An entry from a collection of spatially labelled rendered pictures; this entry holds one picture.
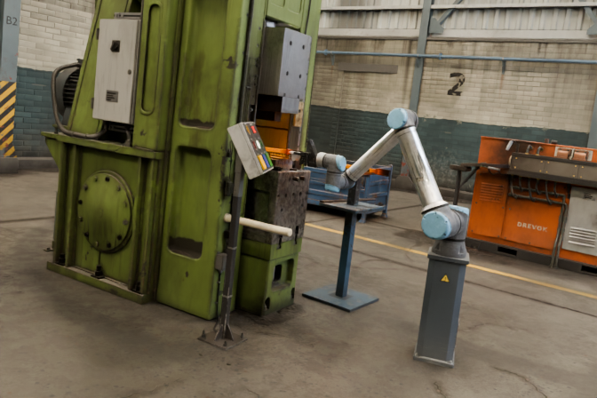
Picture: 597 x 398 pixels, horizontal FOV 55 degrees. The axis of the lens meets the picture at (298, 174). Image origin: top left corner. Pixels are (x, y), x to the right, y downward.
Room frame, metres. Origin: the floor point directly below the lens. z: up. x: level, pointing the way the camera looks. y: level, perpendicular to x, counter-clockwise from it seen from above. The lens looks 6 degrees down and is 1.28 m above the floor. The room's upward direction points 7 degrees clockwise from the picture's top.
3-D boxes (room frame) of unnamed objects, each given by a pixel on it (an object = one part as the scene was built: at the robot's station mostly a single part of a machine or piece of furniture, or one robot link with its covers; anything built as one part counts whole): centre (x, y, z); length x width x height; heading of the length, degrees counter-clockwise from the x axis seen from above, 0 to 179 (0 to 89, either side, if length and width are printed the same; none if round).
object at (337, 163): (3.40, -0.21, 1.01); 0.12 x 0.09 x 0.10; 60
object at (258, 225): (3.20, 0.19, 0.62); 0.44 x 0.05 x 0.05; 59
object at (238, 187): (3.03, 0.31, 0.54); 0.04 x 0.04 x 1.08; 59
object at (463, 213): (3.11, -0.87, 0.79); 0.17 x 0.15 x 0.18; 144
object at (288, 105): (3.65, 0.28, 1.32); 0.42 x 0.20 x 0.10; 59
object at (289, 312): (3.52, 0.06, 0.01); 0.58 x 0.39 x 0.01; 149
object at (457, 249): (3.12, -0.88, 0.65); 0.19 x 0.19 x 0.10
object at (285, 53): (3.69, 0.26, 1.56); 0.42 x 0.39 x 0.40; 59
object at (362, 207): (3.98, -0.40, 0.67); 0.40 x 0.30 x 0.02; 144
